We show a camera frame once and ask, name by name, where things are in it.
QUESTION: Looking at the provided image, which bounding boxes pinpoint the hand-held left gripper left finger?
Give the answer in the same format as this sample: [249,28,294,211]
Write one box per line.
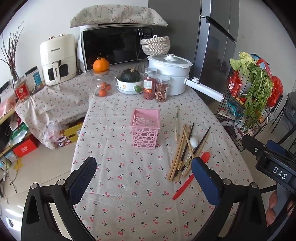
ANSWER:
[21,156,97,241]

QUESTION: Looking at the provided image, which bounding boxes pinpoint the yellow cardboard box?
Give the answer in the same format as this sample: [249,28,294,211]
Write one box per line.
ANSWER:
[60,123,84,143]

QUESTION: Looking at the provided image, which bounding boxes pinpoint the clear plastic storage container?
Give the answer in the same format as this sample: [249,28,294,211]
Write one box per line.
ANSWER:
[25,66,44,90]

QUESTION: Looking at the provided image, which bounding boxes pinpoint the grey refrigerator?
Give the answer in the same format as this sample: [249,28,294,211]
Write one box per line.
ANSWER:
[148,0,240,107]

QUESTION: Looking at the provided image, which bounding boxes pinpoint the white microwave oven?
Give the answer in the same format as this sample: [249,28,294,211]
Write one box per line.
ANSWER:
[77,24,154,72]

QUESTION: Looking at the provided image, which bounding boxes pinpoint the black wire rack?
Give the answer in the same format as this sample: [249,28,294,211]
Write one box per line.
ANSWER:
[214,70,284,153]

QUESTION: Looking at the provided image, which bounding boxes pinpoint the person's right hand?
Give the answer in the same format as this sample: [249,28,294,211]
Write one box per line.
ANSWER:
[265,192,296,227]

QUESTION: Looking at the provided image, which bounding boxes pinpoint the white plastic spoon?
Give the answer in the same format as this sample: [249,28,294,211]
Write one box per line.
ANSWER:
[181,136,199,178]

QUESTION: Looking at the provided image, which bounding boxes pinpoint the teal snack packet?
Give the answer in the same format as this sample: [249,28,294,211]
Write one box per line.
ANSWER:
[228,102,246,117]

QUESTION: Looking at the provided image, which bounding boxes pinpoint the green pumpkin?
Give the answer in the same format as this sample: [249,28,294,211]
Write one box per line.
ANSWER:
[122,69,141,82]

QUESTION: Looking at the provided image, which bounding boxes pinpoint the red plastic spoon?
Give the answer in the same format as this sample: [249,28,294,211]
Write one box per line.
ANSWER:
[172,152,210,200]

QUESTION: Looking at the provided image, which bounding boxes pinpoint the bunch of green cilantro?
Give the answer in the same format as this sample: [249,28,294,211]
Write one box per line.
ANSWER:
[243,65,274,130]

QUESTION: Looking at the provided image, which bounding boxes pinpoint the floral fabric cover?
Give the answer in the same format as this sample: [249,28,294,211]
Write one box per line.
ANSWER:
[69,6,168,29]

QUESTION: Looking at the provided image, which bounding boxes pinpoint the dark brown chopstick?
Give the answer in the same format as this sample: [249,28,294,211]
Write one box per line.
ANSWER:
[181,122,195,167]

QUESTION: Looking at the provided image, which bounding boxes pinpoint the red snack packet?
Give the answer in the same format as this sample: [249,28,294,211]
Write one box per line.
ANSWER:
[228,71,243,96]

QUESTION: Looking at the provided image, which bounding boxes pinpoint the red plastic bag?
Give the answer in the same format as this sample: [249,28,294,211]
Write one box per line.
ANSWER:
[255,58,284,107]

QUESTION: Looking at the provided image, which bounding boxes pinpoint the leafy green cabbage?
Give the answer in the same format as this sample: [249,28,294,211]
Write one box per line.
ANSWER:
[229,52,258,71]

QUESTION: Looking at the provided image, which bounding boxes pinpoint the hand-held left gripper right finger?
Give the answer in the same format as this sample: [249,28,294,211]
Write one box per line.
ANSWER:
[191,157,269,241]

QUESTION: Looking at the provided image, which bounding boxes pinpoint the large orange fruit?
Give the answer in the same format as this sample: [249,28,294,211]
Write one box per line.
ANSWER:
[93,52,110,73]

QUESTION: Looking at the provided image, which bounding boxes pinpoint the cream air fryer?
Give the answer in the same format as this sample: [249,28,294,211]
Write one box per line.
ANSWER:
[40,34,77,87]

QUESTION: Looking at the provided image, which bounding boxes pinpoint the clear glass jar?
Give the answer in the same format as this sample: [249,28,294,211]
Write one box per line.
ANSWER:
[91,70,116,98]

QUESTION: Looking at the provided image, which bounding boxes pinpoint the pink plastic utensil basket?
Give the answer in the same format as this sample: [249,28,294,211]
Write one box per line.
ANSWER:
[129,108,161,149]

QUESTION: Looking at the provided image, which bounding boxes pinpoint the woven lidded basket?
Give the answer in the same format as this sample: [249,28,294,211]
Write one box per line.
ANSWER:
[140,35,171,56]

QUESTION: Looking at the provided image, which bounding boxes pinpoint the jar of dried fruit rings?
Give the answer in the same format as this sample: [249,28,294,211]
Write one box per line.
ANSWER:
[156,75,171,103]

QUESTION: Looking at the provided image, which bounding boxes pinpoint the crumpled clear plastic bag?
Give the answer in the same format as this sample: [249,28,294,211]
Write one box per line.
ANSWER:
[45,122,62,142]

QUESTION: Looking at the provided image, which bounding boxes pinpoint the bare dry branches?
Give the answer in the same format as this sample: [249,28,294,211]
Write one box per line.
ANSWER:
[0,22,25,81]

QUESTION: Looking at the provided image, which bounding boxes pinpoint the white electric cooking pot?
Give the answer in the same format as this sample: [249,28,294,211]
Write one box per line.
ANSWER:
[147,54,225,102]

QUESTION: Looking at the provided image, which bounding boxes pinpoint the black chopstick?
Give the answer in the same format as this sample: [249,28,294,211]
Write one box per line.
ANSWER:
[193,126,211,156]

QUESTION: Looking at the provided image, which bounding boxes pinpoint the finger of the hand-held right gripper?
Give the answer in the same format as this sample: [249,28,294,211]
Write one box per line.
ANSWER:
[266,139,296,163]
[241,134,270,160]

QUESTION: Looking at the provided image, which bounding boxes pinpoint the green cardboard box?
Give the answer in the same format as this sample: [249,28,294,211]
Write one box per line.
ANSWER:
[9,124,31,142]

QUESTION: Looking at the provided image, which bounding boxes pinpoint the white bowl with green knob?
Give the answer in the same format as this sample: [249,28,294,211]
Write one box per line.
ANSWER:
[116,73,145,95]

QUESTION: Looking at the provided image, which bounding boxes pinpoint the cherry print tablecloth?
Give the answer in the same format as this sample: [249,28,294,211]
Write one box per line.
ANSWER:
[70,62,255,241]

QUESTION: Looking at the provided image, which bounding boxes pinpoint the black chair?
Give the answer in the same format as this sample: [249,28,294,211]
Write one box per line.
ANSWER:
[270,91,296,137]

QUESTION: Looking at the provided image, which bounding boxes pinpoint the cherry print cabinet cover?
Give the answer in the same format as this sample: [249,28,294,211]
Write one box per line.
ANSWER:
[15,72,93,150]

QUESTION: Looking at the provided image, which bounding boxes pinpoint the red cardboard box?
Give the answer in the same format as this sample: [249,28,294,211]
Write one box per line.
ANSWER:
[13,136,39,158]

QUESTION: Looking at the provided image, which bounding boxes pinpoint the jar of red goji berries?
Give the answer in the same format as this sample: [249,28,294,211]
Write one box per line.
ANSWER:
[143,68,158,100]

